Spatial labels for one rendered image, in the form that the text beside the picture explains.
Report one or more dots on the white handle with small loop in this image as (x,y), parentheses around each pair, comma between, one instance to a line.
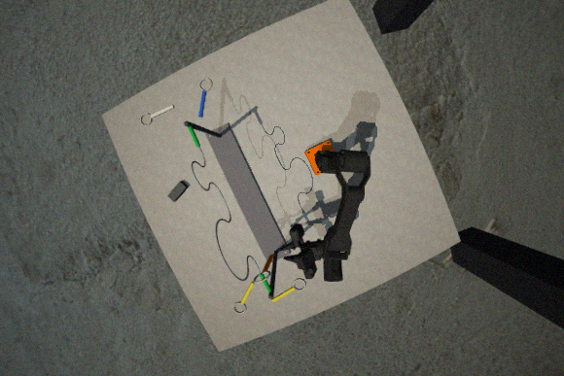
(156,114)

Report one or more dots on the orange handle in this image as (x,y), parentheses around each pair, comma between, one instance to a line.
(265,270)

